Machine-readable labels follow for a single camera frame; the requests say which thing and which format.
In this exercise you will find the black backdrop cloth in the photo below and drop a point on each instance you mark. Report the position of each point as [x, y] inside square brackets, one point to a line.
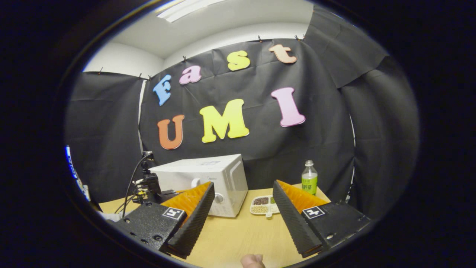
[316, 111]

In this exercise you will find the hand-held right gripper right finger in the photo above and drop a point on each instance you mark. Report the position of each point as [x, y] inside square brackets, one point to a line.
[295, 223]

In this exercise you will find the long ceiling light panel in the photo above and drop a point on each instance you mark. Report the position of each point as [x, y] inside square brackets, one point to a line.
[189, 9]

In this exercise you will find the white microwave oven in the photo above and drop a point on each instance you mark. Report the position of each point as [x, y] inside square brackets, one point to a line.
[223, 175]

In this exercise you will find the green tea bottle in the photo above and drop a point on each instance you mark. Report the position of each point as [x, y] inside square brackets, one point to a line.
[309, 182]

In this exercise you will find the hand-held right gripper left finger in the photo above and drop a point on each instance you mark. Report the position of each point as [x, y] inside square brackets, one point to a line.
[195, 223]

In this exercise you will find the white compartment dish with grains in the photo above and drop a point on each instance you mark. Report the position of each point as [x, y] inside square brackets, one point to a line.
[260, 204]

